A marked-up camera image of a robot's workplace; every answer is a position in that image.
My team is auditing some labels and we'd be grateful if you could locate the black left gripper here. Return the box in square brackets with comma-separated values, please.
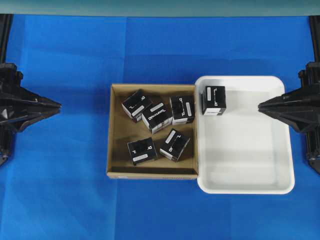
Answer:
[0, 63, 62, 133]

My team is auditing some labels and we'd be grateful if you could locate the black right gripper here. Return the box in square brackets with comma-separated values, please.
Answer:
[258, 62, 320, 133]

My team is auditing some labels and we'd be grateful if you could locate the black box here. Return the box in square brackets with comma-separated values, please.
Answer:
[127, 137, 158, 166]
[141, 102, 173, 135]
[159, 128, 191, 162]
[121, 89, 152, 123]
[201, 86, 227, 116]
[170, 95, 195, 125]

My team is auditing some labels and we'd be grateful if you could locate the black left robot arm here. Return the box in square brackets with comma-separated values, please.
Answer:
[0, 14, 62, 165]

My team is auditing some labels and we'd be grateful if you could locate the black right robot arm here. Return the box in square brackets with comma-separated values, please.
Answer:
[258, 15, 320, 173]

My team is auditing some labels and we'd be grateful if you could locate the black box in tray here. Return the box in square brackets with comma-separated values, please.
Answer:
[201, 86, 227, 116]

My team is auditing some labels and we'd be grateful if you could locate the brown cardboard box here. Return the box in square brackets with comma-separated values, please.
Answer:
[106, 83, 199, 180]

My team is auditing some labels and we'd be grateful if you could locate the white plastic tray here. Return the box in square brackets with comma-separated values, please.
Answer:
[195, 76, 295, 195]

